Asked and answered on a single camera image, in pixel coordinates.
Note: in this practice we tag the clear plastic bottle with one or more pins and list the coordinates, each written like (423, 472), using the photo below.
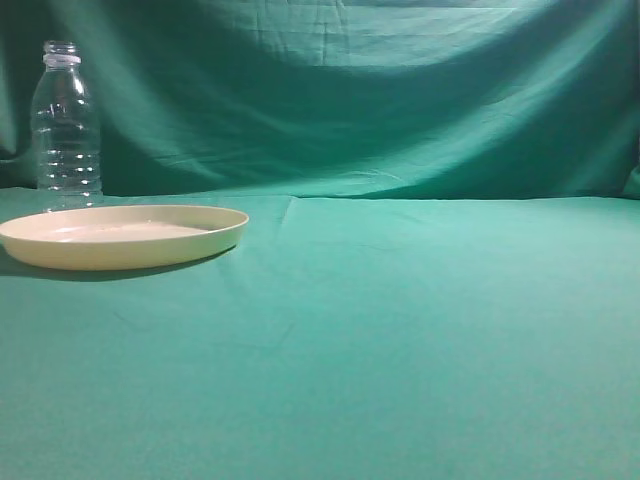
(65, 131)

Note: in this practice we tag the green cloth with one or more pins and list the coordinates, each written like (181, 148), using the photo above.
(439, 278)

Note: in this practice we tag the cream plastic plate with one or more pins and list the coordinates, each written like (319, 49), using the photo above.
(122, 237)

